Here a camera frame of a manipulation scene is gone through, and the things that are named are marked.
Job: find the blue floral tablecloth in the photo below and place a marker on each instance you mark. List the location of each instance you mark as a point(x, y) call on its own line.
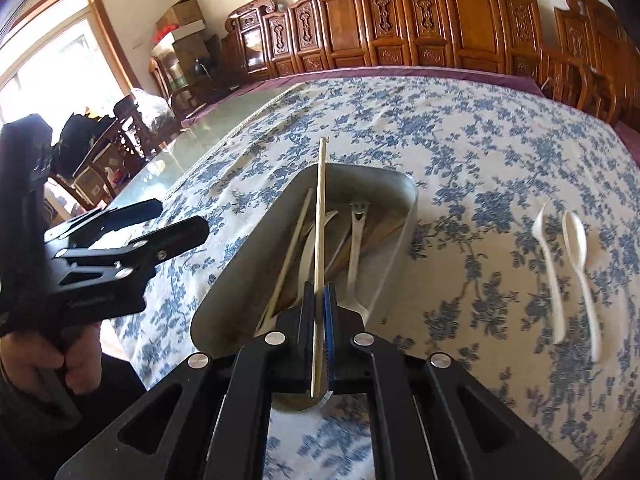
point(475, 160)

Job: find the dark wooden dining chair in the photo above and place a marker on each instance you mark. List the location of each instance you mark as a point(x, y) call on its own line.
point(125, 130)

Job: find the white plastic spoon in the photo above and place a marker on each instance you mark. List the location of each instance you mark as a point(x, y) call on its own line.
point(547, 260)
point(580, 245)

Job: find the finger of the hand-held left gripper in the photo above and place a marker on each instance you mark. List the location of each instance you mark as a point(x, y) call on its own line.
point(175, 237)
point(125, 215)

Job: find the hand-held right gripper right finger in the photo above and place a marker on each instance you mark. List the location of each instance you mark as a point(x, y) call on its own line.
point(329, 340)

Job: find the purple table cover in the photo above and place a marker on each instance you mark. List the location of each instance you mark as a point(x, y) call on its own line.
point(350, 71)

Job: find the wooden framed window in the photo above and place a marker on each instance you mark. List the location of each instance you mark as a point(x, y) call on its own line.
point(60, 50)

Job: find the clear plastic bag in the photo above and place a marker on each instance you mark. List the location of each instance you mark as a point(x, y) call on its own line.
point(152, 105)

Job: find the metal smiley face utensil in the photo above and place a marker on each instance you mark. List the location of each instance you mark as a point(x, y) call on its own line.
point(356, 245)

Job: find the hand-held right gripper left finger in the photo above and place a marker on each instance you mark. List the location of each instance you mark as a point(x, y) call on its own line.
point(307, 340)

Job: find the person's left hand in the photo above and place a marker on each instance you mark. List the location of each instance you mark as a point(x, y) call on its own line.
point(82, 360)

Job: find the cardboard box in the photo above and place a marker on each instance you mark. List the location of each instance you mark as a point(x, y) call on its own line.
point(182, 15)

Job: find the metal tray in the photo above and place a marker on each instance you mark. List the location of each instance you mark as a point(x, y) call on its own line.
point(380, 195)

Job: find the light wooden chopstick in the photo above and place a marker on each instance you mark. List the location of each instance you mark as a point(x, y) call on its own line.
point(295, 240)
point(320, 185)

